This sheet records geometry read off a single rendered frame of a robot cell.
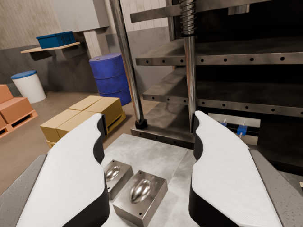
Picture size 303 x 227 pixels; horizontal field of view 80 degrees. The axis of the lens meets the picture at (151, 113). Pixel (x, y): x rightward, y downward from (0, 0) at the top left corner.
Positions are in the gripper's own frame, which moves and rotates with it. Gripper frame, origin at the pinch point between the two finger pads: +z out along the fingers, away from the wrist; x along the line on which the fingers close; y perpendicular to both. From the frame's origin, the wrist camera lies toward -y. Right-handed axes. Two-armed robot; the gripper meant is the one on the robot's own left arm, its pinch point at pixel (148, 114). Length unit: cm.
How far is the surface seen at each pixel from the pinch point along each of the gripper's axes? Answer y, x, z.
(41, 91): 165, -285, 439
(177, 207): 65, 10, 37
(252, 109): 38, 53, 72
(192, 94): 34, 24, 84
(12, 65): 124, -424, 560
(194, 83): 27, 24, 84
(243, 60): 13, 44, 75
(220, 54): 12, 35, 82
